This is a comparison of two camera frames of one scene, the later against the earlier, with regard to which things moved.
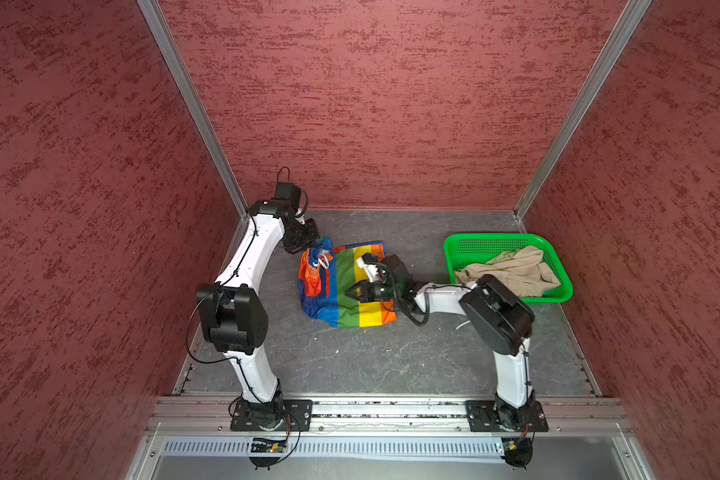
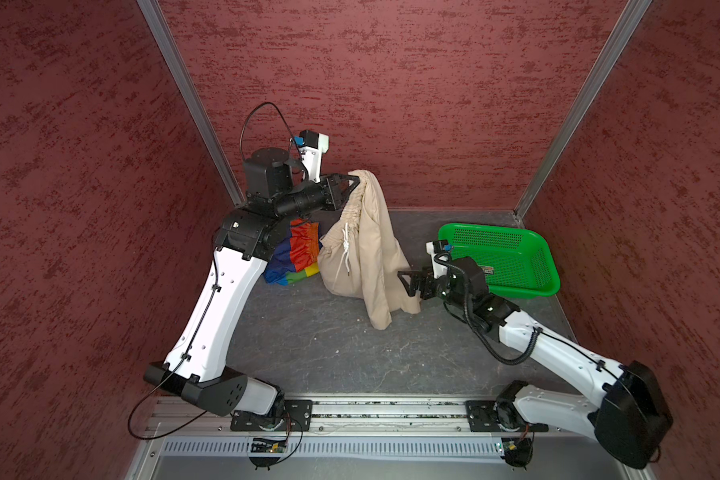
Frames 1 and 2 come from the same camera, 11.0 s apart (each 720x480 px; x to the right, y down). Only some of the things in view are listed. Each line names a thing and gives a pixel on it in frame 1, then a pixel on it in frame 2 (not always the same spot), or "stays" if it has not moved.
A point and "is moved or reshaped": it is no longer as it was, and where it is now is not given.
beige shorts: (519, 269) -> (361, 258)
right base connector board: (517, 451) stays
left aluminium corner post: (163, 35) stays
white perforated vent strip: (337, 448) stays
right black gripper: (364, 288) -> (415, 282)
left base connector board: (266, 445) stays
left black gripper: (308, 243) -> (334, 195)
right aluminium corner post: (580, 107) stays
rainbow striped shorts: (326, 273) is moved or reshaped
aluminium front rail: (389, 414) stays
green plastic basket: (466, 250) is moved or reshaped
